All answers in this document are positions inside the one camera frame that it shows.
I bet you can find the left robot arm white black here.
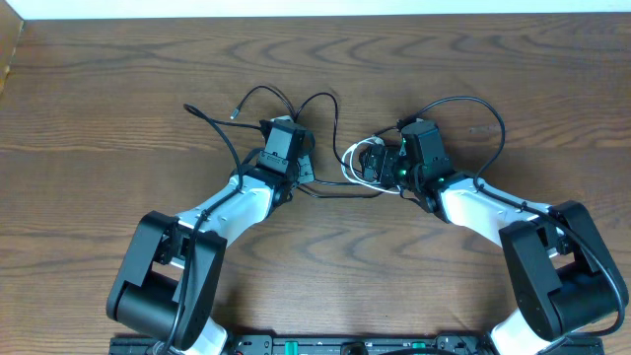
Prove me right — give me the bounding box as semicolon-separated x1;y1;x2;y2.
105;116;315;354

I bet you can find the white USB cable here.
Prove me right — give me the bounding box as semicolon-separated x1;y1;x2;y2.
340;136;401;195

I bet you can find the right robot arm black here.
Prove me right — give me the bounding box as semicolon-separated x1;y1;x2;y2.
356;120;629;354

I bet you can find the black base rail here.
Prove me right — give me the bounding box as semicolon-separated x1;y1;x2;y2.
107;334;604;355

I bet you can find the thin black USB cable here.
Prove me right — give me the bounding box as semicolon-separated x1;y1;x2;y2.
230;85;386;199

